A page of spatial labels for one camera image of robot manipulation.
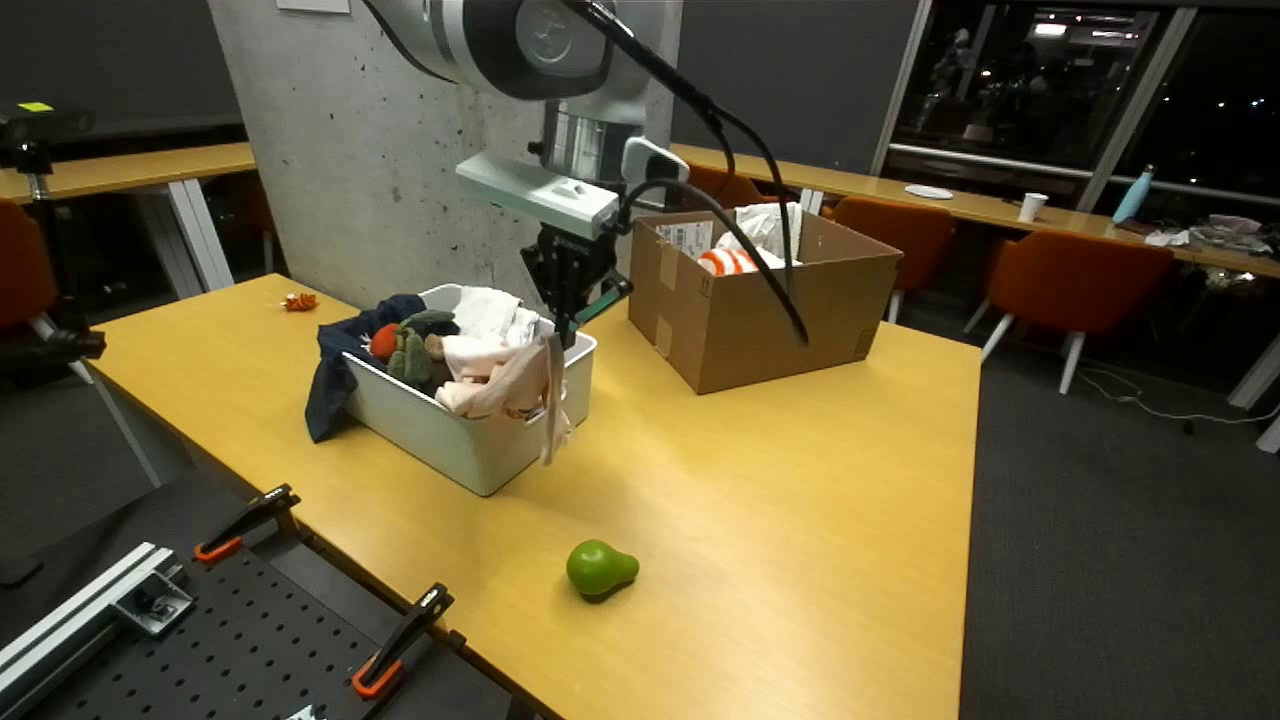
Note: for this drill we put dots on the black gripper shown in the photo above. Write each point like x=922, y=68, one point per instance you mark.
x=575, y=261

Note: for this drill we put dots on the green pear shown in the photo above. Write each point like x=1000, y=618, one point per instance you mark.
x=600, y=568

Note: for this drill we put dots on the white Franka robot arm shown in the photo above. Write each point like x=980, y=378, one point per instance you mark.
x=523, y=41

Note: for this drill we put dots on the white plastic basket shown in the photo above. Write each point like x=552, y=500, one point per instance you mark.
x=454, y=440

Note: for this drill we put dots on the white textured cloth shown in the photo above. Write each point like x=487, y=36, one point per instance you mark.
x=487, y=318

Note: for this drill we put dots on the red white striped item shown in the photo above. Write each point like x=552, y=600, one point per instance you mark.
x=726, y=261

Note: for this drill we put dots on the orange plush with green leaves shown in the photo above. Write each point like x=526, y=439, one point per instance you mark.
x=386, y=347

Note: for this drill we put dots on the white crumpled bag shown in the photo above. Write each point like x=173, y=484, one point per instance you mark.
x=769, y=228

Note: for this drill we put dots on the brown cardboard box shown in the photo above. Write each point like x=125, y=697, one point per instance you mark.
x=802, y=325

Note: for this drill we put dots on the navy blue cloth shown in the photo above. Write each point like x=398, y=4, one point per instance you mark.
x=331, y=387

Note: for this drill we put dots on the small orange object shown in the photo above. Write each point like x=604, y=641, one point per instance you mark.
x=296, y=300

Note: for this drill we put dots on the long wooden window desk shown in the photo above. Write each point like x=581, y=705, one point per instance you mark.
x=853, y=180

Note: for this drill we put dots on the orange chair with white legs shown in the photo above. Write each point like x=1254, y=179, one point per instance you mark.
x=1065, y=285
x=915, y=241

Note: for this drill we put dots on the black clamp with orange tip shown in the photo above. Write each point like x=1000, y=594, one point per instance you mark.
x=246, y=522
x=401, y=641

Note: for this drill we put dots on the white paper sheet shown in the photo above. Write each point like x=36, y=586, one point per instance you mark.
x=929, y=191

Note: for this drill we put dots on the wooden desk with white legs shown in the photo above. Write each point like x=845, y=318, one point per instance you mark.
x=185, y=162

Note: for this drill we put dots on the black perforated board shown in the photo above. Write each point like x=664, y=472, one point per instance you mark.
x=253, y=641

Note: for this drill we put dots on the white paper cup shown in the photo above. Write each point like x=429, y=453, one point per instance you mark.
x=1034, y=205

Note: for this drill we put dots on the black device on stand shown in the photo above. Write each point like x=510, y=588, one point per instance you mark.
x=35, y=132

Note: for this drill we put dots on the light blue bottle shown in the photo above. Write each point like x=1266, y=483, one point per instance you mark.
x=1135, y=196

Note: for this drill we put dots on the grey clutter pile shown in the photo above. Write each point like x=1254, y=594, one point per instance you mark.
x=1221, y=239

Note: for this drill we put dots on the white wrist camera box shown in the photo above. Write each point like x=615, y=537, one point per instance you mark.
x=544, y=194

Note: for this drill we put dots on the white window frame post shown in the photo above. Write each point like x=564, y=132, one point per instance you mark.
x=906, y=80
x=1135, y=105

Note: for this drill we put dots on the aluminium rail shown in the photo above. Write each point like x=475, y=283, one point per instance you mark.
x=80, y=613

